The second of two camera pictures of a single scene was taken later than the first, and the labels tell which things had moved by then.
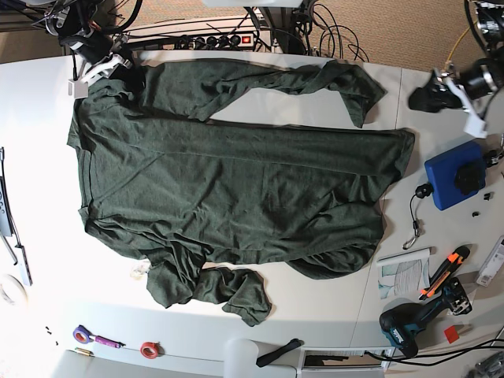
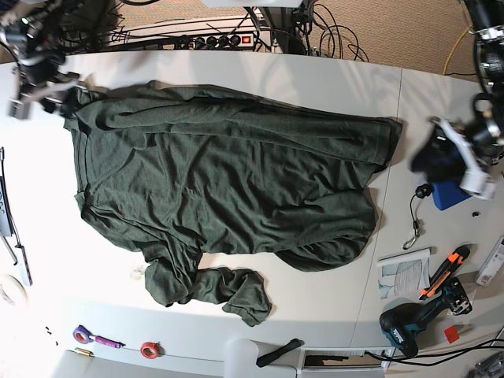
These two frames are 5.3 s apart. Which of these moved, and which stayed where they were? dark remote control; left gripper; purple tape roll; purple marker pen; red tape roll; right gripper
Moved: right gripper; left gripper
Stayed: purple tape roll; dark remote control; red tape roll; purple marker pen
